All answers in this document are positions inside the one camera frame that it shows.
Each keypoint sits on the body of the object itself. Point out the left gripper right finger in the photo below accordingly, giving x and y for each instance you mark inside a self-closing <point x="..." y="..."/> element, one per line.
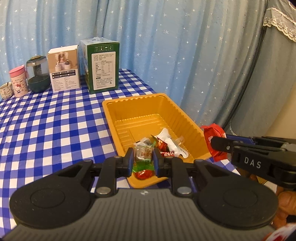
<point x="175" y="169"/>

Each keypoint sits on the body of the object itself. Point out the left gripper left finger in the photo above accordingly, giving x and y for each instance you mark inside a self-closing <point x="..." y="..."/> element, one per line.
<point x="111" y="169"/>

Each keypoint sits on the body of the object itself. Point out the green clear candy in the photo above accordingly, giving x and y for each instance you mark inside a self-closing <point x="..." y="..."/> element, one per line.
<point x="143" y="150"/>

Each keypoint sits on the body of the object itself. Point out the clear biscuit packet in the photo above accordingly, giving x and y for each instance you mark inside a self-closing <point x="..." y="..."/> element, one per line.
<point x="179" y="141"/>

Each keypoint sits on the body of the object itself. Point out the white green snack pouch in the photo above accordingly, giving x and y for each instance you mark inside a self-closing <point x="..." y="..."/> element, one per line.
<point x="172" y="145"/>

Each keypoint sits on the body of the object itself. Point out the small red candy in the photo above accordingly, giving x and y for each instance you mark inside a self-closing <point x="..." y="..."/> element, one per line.
<point x="214" y="135"/>

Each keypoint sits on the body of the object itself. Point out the large red snack packet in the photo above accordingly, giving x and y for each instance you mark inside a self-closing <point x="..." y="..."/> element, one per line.
<point x="163" y="147"/>

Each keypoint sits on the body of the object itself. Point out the orange plastic tray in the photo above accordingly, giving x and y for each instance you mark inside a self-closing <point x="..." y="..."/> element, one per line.
<point x="132" y="118"/>

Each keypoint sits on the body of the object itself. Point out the blue white checkered tablecloth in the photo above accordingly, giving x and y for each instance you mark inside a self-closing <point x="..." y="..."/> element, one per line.
<point x="43" y="133"/>

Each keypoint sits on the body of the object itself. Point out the grey lace trimmed cover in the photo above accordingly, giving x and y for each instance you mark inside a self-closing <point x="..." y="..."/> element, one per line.
<point x="273" y="76"/>

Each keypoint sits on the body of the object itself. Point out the green carton box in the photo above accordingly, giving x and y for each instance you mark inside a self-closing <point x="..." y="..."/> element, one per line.
<point x="99" y="58"/>

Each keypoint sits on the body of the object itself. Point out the white beige product box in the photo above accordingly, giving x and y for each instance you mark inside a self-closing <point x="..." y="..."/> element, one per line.
<point x="64" y="68"/>

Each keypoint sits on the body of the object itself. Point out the blue star curtain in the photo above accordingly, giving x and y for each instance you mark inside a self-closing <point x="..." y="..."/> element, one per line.
<point x="200" y="53"/>

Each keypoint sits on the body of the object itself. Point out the small patterned ceramic mug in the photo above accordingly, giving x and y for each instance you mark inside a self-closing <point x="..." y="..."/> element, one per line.
<point x="6" y="91"/>

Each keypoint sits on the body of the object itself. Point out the pink hello kitty cup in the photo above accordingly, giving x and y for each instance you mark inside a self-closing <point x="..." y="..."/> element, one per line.
<point x="18" y="77"/>

